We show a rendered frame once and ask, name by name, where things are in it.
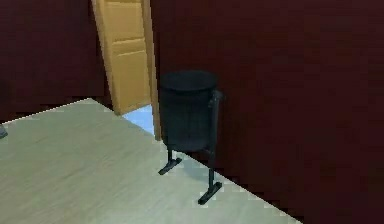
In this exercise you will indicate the black garbage can on stilts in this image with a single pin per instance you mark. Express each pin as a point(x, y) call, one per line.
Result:
point(185, 113)

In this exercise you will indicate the tan wooden room door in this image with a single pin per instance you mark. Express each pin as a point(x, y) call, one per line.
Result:
point(128, 60)

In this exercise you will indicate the small grey object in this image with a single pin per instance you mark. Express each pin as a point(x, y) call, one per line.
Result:
point(2, 132)

